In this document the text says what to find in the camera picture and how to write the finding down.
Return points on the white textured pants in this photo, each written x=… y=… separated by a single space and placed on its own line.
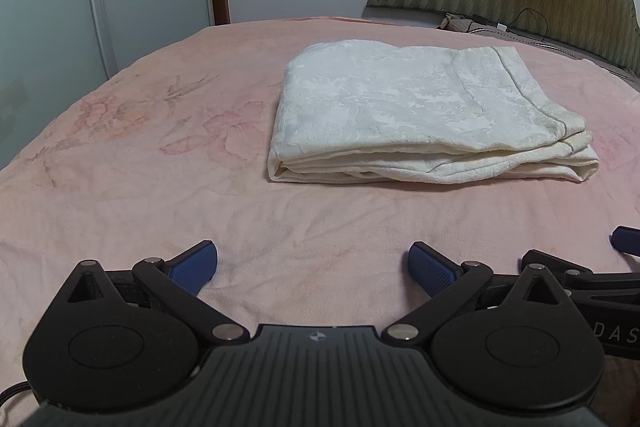
x=410 y=107

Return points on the brown crumpled cloth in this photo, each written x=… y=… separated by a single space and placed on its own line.
x=457 y=24

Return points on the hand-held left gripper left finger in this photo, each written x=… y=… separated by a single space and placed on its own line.
x=192 y=268

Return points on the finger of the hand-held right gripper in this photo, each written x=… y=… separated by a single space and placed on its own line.
x=627 y=241
x=565 y=269

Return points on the pink floral blanket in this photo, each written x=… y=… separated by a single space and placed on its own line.
x=150 y=207

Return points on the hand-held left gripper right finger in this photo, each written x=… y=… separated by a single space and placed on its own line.
x=432 y=268

